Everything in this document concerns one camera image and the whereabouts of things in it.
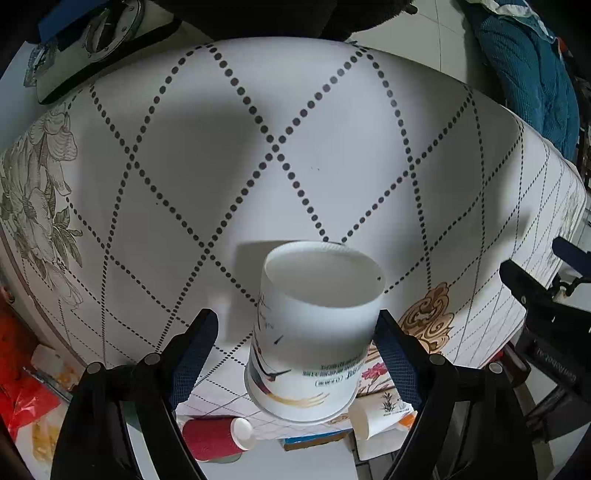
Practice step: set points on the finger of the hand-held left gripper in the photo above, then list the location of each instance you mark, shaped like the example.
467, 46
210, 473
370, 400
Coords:
572, 254
526, 284

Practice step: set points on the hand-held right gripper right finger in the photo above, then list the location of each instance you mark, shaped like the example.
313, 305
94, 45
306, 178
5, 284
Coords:
399, 357

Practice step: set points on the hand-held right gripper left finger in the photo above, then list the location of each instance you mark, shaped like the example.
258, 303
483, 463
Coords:
191, 357

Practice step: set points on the white printed paper cup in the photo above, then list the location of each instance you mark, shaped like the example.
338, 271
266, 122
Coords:
314, 341

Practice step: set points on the small plant print paper cup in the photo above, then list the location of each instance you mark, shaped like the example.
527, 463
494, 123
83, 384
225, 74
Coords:
378, 415

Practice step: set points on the red ribbed paper cup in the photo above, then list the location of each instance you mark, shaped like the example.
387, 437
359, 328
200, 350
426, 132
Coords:
207, 438

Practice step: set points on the flower print box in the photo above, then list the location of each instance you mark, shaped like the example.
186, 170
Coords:
383, 374

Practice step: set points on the blue and orange cardboard box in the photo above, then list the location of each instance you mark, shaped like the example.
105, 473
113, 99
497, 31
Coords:
314, 441

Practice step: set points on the red plastic bag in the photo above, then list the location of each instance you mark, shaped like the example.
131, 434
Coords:
23, 383

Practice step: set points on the teal quilted blanket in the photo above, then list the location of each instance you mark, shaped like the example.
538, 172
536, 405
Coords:
531, 69

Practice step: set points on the white dotted floral tablecloth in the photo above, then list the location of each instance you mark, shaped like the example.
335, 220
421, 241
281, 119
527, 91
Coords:
295, 175

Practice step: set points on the blue flat board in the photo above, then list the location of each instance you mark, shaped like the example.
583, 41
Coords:
64, 21

